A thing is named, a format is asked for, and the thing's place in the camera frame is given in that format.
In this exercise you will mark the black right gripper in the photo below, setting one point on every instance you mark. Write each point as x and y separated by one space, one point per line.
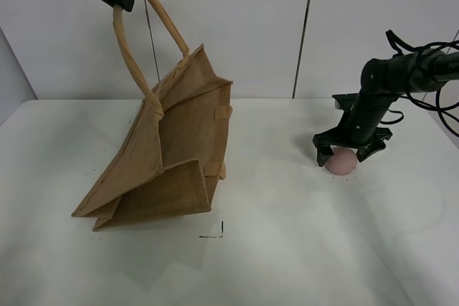
357 128

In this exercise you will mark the pink peach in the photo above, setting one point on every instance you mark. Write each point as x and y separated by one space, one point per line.
342 162

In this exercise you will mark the brown linen bag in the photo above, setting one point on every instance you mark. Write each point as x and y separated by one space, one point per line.
173 155

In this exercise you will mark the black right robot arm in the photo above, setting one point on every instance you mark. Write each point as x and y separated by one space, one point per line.
383 81

